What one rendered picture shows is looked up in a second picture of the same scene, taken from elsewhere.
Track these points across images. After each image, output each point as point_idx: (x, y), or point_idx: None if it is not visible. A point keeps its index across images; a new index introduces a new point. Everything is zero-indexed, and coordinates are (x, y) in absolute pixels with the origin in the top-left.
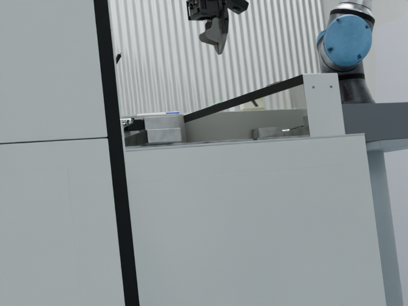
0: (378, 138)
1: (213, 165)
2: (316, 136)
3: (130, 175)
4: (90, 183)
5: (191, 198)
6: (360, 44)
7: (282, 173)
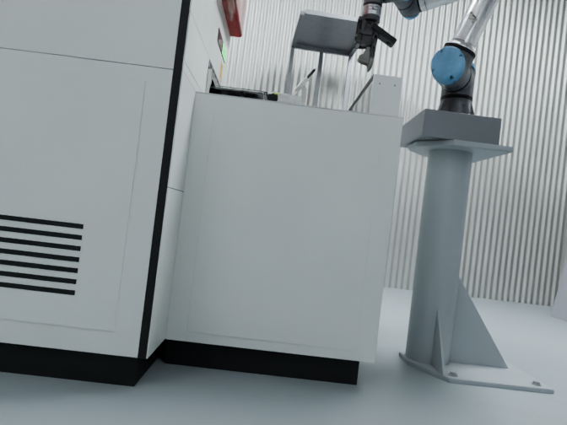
0: (455, 137)
1: (279, 115)
2: None
3: (224, 110)
4: (157, 91)
5: (259, 131)
6: (453, 67)
7: (327, 130)
